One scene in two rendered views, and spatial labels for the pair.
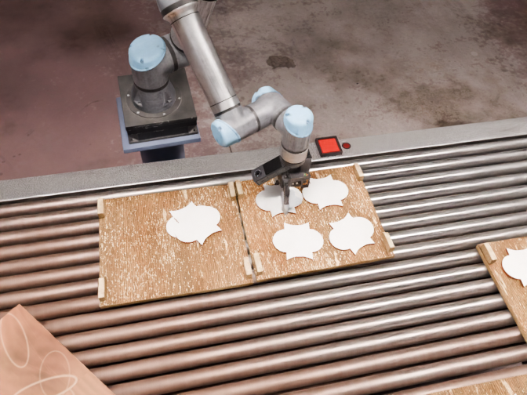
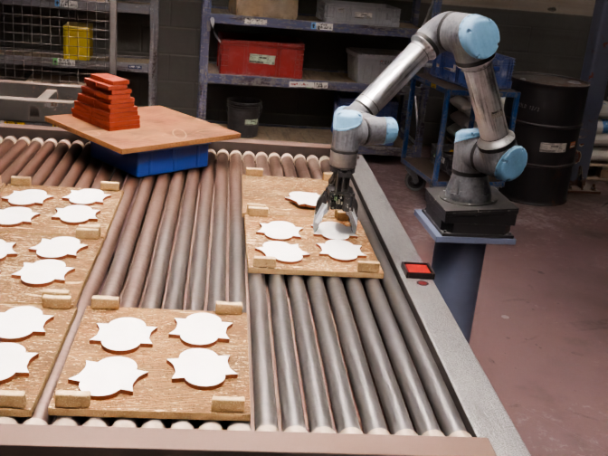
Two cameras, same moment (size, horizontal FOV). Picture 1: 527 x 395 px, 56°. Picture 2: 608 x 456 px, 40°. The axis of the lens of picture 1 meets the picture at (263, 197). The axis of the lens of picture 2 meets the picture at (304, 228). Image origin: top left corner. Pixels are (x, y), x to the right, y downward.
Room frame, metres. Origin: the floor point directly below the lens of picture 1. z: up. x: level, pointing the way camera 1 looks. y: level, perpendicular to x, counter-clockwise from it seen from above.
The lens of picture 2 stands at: (1.21, -2.27, 1.75)
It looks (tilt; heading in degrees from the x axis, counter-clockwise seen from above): 20 degrees down; 100
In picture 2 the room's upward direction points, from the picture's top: 5 degrees clockwise
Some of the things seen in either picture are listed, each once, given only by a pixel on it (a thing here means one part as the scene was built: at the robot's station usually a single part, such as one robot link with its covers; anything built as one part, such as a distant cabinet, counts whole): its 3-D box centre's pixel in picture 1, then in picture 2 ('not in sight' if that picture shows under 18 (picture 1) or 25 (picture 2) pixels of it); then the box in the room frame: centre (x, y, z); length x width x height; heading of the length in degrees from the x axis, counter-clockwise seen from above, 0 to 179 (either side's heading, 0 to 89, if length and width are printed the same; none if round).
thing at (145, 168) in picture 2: not in sight; (149, 147); (0.16, 0.44, 0.97); 0.31 x 0.31 x 0.10; 56
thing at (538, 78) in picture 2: not in sight; (537, 137); (1.84, 4.02, 0.44); 0.59 x 0.59 x 0.88
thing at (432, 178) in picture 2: not in sight; (452, 136); (1.22, 3.64, 0.46); 0.79 x 0.62 x 0.91; 109
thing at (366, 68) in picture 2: not in sight; (379, 66); (0.55, 4.52, 0.76); 0.50 x 0.36 x 0.24; 25
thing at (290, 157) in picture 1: (293, 148); (344, 159); (0.93, -0.07, 1.16); 0.08 x 0.08 x 0.05
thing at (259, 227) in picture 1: (310, 219); (308, 243); (0.86, -0.15, 0.93); 0.41 x 0.35 x 0.02; 107
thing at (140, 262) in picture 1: (172, 240); (296, 197); (0.74, 0.25, 0.93); 0.41 x 0.35 x 0.02; 106
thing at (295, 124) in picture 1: (296, 128); (347, 131); (0.93, -0.07, 1.24); 0.09 x 0.08 x 0.11; 41
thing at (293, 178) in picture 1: (292, 168); (340, 187); (0.93, -0.08, 1.08); 0.09 x 0.08 x 0.12; 106
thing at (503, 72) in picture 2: not in sight; (471, 67); (1.27, 3.61, 0.96); 0.50 x 0.38 x 0.21; 124
